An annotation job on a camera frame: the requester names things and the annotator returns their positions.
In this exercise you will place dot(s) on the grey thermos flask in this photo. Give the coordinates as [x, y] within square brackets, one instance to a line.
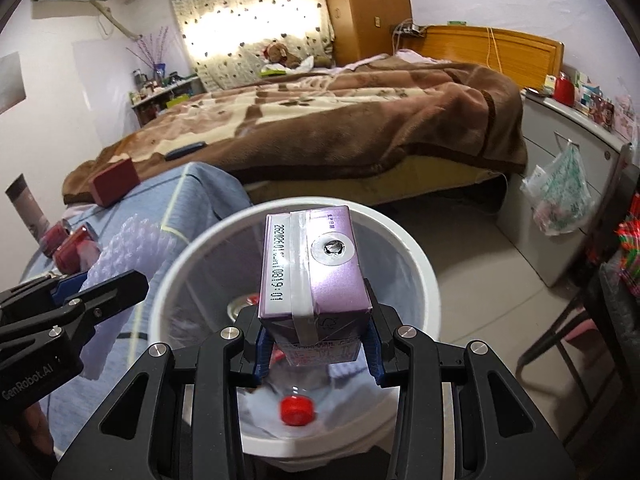
[27, 208]

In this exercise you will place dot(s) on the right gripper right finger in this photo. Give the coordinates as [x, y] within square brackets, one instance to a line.
[499, 433]

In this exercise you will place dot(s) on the left hand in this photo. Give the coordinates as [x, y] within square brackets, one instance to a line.
[39, 431]

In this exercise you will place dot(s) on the heart patterned curtain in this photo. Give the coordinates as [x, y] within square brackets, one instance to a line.
[226, 39]

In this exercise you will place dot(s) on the wooden headboard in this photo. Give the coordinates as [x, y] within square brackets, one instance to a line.
[525, 58]

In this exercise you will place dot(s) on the brown patterned blanket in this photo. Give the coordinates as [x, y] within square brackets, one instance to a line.
[353, 124]

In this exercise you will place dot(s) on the red soda can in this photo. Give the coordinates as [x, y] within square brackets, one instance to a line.
[54, 237]
[79, 252]

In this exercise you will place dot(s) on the dark red gift box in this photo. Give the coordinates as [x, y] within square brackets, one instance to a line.
[113, 183]

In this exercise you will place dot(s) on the red cup on cabinet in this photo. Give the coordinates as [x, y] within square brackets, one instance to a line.
[564, 90]

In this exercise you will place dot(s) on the hanging plastic bag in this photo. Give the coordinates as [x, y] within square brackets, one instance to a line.
[559, 194]

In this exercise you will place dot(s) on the silver wall poster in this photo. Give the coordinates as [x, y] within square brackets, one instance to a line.
[12, 90]

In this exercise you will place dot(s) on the pink stool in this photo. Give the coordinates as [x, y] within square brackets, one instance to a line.
[586, 338]

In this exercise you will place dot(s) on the purple flower branches vase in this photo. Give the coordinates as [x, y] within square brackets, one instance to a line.
[150, 51]

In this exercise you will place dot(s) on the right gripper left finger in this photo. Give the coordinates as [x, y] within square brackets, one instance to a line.
[174, 414]

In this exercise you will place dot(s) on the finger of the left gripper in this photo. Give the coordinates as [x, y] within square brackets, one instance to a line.
[49, 290]
[74, 322]

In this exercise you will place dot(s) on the purple milk carton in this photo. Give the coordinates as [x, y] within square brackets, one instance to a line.
[312, 299]

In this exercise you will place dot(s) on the brown teddy bear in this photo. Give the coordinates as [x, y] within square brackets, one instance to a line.
[277, 53]

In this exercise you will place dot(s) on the dark phone on bed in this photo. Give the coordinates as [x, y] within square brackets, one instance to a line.
[184, 151]

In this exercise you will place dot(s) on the clear plastic bottle red cap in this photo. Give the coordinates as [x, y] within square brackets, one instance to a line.
[296, 396]

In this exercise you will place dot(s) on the grey bedside cabinet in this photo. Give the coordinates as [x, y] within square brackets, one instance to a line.
[547, 126]

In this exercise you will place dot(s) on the cluttered white shelf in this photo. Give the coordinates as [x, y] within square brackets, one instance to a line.
[153, 100]

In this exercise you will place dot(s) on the white trash bin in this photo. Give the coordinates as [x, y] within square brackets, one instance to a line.
[225, 262]

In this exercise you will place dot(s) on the wooden wardrobe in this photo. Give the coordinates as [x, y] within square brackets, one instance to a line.
[364, 28]

